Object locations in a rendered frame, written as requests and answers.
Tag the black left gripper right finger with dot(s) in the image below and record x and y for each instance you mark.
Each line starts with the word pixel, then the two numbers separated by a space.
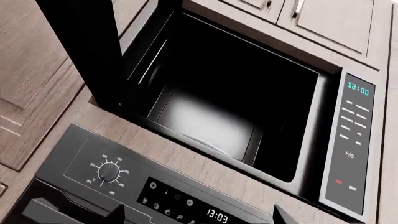
pixel 281 215

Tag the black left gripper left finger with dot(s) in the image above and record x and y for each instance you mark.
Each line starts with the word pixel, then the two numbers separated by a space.
pixel 118 215

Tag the black built-in microwave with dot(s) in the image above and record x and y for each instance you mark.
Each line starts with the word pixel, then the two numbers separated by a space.
pixel 348 130

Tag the black microwave door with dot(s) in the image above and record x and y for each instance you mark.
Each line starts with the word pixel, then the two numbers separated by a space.
pixel 84 51

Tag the black oven dial knob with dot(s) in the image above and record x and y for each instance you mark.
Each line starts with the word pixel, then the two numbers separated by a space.
pixel 108 171

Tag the black built-in oven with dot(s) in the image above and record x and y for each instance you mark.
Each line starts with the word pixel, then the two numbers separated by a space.
pixel 161 177

